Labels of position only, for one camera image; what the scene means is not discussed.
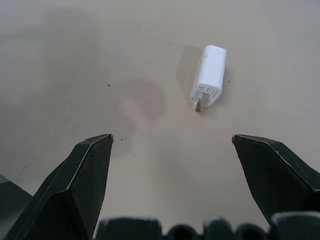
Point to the white USB wall charger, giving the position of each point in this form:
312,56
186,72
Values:
208,75

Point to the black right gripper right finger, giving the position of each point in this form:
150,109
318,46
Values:
277,175

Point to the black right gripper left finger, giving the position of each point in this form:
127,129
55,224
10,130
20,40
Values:
67,190

